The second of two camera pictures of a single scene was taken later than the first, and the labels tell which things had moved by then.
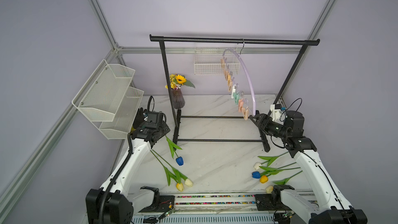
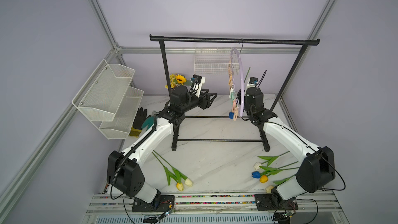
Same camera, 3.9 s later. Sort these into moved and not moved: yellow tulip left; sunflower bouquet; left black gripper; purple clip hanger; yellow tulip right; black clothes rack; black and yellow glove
Moved: left black gripper; purple clip hanger
Not moved: black and yellow glove; sunflower bouquet; black clothes rack; yellow tulip right; yellow tulip left
